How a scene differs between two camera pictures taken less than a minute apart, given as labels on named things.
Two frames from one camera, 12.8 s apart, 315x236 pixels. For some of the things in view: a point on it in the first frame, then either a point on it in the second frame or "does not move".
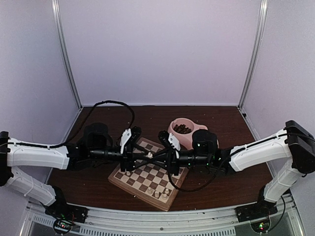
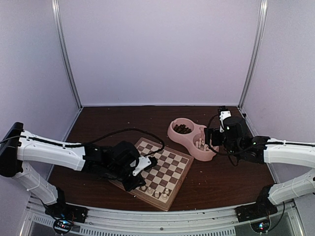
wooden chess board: (151, 184) does not move
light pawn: (149, 191) does not move
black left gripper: (128, 162) → (136, 183)
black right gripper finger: (162, 155) → (207, 133)
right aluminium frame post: (264, 4) does not move
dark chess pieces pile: (181, 129) does not move
